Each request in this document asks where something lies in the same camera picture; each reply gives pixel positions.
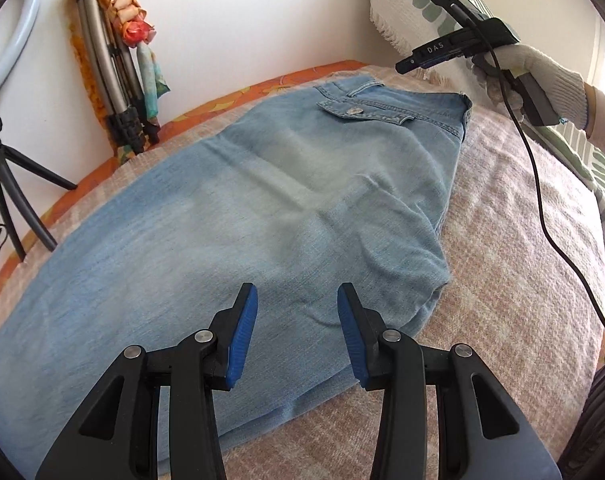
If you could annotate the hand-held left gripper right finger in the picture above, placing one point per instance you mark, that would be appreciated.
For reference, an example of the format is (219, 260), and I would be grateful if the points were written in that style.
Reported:
(351, 342)

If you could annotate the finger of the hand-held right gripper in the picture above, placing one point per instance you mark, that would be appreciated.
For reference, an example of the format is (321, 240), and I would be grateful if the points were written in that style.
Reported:
(430, 52)

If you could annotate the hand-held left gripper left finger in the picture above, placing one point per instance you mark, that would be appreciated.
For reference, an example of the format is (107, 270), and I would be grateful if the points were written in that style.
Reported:
(242, 332)

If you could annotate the light blue denim pants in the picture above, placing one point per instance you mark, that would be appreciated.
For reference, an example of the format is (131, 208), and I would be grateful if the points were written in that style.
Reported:
(232, 200)

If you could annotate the person's right hand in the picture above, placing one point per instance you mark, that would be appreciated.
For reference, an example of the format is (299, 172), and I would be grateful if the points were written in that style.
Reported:
(549, 80)

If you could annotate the white green leaf cloth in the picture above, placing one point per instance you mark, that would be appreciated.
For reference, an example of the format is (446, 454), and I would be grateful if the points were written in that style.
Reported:
(396, 10)

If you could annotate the beige plaid blanket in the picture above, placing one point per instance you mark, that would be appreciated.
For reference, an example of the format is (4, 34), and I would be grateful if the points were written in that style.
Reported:
(507, 260)

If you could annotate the dark wicker chair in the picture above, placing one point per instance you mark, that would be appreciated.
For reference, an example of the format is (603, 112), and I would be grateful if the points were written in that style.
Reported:
(602, 420)

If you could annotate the colourful floral scarf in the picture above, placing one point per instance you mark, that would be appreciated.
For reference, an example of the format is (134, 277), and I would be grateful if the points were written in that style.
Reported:
(137, 32)

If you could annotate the folded silver tripod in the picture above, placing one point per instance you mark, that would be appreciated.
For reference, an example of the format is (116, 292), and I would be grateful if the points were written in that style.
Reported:
(102, 65)

